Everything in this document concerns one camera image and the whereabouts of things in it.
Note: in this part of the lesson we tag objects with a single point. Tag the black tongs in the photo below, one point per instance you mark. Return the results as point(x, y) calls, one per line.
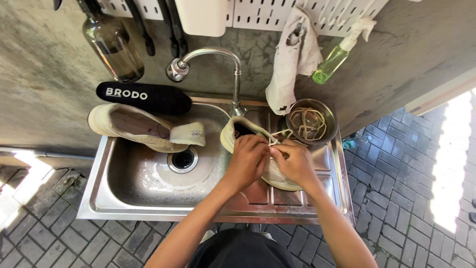
point(175, 28)

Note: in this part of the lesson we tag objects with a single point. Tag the green spray bottle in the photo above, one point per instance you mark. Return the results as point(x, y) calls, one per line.
point(334, 59)

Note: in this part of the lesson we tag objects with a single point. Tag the black shoe insole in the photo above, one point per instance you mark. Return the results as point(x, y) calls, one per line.
point(143, 96)

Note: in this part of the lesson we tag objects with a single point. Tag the dirty white cloth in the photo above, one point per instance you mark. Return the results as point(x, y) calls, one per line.
point(293, 59)

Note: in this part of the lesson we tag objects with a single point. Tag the person's left fingers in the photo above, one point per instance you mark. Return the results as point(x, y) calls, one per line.
point(258, 147)

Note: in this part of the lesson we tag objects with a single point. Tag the stainless steel sink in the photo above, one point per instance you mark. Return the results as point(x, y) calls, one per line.
point(156, 178)

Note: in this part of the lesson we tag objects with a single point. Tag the person's black shirt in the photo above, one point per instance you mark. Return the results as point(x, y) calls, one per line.
point(241, 249)

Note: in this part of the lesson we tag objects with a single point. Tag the sink drain strainer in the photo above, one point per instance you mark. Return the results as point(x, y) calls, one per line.
point(182, 159)

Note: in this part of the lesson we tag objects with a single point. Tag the cream sneaker without laces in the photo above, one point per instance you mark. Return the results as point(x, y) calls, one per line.
point(141, 128)

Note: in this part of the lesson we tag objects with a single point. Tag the chrome flexible faucet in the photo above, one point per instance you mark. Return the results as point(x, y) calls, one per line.
point(219, 59)

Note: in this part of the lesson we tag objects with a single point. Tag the person's right fingers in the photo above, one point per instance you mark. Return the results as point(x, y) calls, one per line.
point(280, 154)

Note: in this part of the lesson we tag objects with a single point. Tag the white pegboard rack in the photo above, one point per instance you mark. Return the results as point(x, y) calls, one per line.
point(297, 15)

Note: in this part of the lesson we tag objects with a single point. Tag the cream shoelace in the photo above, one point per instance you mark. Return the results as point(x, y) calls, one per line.
point(277, 138)
point(308, 123)

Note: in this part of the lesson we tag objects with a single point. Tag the coiled cream shoelace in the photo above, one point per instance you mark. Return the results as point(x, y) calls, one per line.
point(308, 123)

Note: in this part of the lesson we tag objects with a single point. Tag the cream sneaker with laces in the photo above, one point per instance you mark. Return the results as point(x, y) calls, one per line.
point(260, 149)

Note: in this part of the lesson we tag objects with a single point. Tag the brown glass bottle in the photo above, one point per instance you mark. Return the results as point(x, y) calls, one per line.
point(111, 41)

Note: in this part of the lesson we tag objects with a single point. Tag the person's left hand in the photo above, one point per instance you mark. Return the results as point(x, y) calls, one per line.
point(243, 162)

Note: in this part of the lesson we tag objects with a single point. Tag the person's right hand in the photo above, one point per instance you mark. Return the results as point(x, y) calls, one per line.
point(297, 163)

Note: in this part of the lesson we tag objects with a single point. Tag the small steel bowl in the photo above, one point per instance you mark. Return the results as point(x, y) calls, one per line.
point(329, 119)

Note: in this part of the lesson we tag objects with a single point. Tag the white plastic container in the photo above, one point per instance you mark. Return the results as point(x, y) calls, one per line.
point(202, 16)

